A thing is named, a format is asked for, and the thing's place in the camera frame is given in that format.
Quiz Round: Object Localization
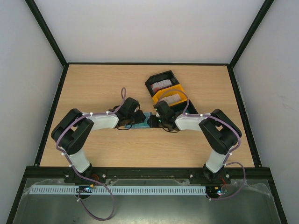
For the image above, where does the teal card holder wallet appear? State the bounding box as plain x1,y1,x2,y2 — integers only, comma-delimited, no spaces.
125,112,152,129

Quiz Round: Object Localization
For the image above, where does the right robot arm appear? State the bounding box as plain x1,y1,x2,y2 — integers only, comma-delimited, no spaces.
147,100,242,183

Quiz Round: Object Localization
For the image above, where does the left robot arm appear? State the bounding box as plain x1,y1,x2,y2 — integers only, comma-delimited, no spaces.
51,98,146,180

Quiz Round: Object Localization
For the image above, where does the white pink card stack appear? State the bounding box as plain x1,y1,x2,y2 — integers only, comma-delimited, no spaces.
161,94,182,105

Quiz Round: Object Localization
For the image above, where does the black bin with teal cards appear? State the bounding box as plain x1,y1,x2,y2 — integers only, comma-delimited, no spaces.
170,101,198,114

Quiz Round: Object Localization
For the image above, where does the red white card stack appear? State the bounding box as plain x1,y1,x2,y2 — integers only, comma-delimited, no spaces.
151,79,172,92

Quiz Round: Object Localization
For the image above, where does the black bin with red cards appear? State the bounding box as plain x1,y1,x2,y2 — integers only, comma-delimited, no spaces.
145,70,179,97

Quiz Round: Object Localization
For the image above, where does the yellow plastic bin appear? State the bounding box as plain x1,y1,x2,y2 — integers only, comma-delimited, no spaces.
152,84,187,106

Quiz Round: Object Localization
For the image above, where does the white slotted cable duct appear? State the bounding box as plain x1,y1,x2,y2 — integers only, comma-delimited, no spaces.
28,185,206,196

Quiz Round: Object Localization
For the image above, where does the black enclosure frame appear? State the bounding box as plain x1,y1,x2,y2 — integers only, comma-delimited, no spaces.
4,0,288,224

